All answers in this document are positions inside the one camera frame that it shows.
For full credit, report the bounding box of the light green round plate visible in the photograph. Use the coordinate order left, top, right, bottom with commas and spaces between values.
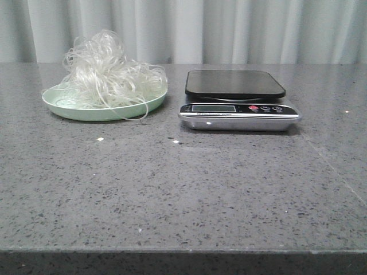
42, 82, 167, 122

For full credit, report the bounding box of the white pleated curtain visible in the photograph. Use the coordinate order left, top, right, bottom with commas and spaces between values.
1, 1, 366, 64

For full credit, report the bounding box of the black silver kitchen scale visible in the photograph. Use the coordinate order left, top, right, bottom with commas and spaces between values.
178, 69, 302, 132

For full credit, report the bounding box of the white translucent vermicelli bundle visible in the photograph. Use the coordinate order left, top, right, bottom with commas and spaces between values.
60, 30, 168, 108

